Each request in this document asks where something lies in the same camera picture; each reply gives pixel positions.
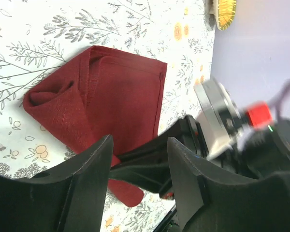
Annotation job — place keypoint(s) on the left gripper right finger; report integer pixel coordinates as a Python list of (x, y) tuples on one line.
[(211, 199)]

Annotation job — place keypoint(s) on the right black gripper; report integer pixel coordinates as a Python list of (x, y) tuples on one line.
[(156, 178)]

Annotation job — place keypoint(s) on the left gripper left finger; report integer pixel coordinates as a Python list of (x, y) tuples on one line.
[(66, 198)]

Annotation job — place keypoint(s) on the dark red cloth napkin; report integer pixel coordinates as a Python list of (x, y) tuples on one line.
[(102, 91)]

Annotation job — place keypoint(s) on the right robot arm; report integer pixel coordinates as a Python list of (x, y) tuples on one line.
[(264, 152)]

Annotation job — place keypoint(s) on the floral tablecloth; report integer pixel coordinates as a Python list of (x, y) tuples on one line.
[(37, 37)]

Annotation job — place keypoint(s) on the yellow bamboo tray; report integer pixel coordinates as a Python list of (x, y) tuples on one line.
[(224, 12)]

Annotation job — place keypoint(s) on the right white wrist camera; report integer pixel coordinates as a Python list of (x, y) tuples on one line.
[(220, 120)]

